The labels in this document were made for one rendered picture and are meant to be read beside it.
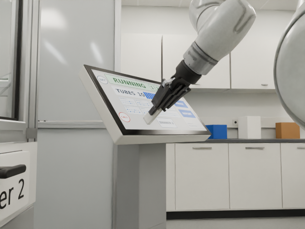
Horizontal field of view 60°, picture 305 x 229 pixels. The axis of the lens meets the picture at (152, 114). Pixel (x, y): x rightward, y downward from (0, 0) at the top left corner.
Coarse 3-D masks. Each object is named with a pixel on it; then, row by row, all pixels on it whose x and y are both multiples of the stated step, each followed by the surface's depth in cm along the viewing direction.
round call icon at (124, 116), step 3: (117, 111) 81; (120, 114) 81; (123, 114) 82; (126, 114) 83; (120, 117) 80; (123, 117) 81; (126, 117) 82; (129, 117) 83; (123, 120) 79; (126, 120) 80; (129, 120) 81
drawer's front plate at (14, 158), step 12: (0, 156) 44; (12, 156) 48; (24, 156) 53; (0, 180) 44; (12, 180) 48; (24, 180) 53; (0, 192) 44; (12, 192) 48; (24, 192) 53; (12, 204) 48; (24, 204) 53; (0, 216) 44
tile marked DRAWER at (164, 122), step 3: (156, 117) 94; (159, 120) 93; (162, 120) 95; (165, 120) 96; (168, 120) 98; (171, 120) 99; (159, 123) 92; (162, 123) 93; (165, 123) 95; (168, 123) 96; (171, 123) 97; (174, 123) 99; (162, 126) 92; (165, 126) 93; (168, 126) 94; (171, 126) 96; (174, 126) 97
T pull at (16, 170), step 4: (20, 164) 45; (24, 164) 45; (0, 168) 41; (4, 168) 41; (8, 168) 40; (12, 168) 41; (16, 168) 42; (20, 168) 43; (24, 168) 45; (0, 172) 38; (4, 172) 38; (8, 172) 39; (12, 172) 40; (16, 172) 42; (20, 172) 43; (0, 176) 38; (4, 176) 38; (8, 176) 39
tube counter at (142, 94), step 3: (135, 90) 99; (138, 90) 100; (138, 93) 99; (141, 93) 100; (144, 93) 102; (147, 93) 103; (150, 93) 105; (153, 93) 107; (141, 96) 98; (144, 96) 100; (147, 96) 101; (150, 96) 103; (153, 96) 105; (150, 99) 101
